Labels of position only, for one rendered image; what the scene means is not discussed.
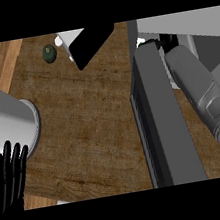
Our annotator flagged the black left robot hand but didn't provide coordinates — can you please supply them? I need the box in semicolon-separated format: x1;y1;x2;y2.
0;136;39;216

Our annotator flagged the dark grey microwave door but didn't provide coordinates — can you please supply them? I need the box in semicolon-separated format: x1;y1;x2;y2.
120;34;209;191

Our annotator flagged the black and white appliance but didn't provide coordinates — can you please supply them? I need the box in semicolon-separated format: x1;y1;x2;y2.
53;22;123;75

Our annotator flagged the white milk carton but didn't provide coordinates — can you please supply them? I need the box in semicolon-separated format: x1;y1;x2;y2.
135;35;148;49

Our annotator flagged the dark green avocado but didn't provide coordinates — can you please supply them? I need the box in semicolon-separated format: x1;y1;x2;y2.
40;42;59;65

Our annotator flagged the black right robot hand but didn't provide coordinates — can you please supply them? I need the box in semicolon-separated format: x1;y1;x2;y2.
157;31;181;53

